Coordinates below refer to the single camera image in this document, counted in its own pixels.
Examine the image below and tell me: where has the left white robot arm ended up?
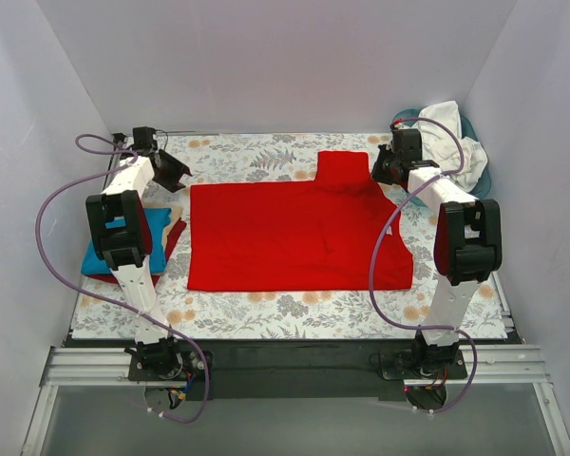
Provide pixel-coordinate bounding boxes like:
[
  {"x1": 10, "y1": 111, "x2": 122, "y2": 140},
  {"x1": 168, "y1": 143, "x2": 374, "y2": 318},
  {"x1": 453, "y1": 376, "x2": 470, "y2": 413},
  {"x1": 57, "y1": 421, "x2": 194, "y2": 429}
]
[{"x1": 85, "y1": 126, "x2": 191, "y2": 346}]

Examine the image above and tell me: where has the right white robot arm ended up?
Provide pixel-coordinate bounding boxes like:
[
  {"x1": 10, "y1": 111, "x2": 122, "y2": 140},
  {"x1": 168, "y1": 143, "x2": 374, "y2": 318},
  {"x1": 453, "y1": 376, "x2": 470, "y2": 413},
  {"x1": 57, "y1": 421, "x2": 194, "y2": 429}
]
[{"x1": 370, "y1": 126, "x2": 503, "y2": 364}]

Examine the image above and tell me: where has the folded tan t-shirt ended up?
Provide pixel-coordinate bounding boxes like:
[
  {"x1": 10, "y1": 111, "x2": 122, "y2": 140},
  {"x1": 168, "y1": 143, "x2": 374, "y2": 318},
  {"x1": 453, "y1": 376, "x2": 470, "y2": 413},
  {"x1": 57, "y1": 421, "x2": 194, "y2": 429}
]
[{"x1": 143, "y1": 201, "x2": 183, "y2": 249}]

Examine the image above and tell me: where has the aluminium frame rail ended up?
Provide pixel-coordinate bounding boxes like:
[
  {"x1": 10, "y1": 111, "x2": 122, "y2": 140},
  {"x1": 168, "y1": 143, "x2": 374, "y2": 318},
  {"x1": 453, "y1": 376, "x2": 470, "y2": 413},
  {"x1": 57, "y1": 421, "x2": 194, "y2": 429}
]
[{"x1": 21, "y1": 345, "x2": 148, "y2": 456}]

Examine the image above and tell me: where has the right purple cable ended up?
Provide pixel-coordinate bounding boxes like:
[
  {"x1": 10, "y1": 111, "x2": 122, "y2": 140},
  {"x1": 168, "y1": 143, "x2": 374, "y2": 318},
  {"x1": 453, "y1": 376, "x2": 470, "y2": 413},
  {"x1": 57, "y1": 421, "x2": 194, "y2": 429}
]
[{"x1": 369, "y1": 118, "x2": 479, "y2": 417}]

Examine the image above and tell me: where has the white crumpled t-shirt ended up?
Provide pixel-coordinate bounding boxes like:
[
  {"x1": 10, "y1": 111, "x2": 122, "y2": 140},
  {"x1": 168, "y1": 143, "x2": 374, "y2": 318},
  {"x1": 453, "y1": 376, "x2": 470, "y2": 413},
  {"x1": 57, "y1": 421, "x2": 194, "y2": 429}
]
[{"x1": 415, "y1": 99, "x2": 489, "y2": 191}]

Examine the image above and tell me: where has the folded blue t-shirt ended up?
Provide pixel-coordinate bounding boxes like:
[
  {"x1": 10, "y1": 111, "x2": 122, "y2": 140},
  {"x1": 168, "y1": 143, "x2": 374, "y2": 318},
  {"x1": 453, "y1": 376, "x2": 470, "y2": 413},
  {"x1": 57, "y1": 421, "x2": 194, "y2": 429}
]
[{"x1": 81, "y1": 207, "x2": 172, "y2": 276}]

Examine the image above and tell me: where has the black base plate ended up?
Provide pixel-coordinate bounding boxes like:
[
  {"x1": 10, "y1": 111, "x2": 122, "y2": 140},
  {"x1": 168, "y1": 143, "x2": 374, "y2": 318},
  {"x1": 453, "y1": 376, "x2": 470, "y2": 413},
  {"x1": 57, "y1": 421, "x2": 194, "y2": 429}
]
[{"x1": 127, "y1": 337, "x2": 476, "y2": 403}]

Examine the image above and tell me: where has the teal plastic basket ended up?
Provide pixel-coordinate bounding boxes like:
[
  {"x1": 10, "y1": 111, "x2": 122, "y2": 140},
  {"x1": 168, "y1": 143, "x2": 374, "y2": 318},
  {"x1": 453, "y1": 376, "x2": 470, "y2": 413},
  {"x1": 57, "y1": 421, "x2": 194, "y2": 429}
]
[{"x1": 393, "y1": 101, "x2": 491, "y2": 199}]

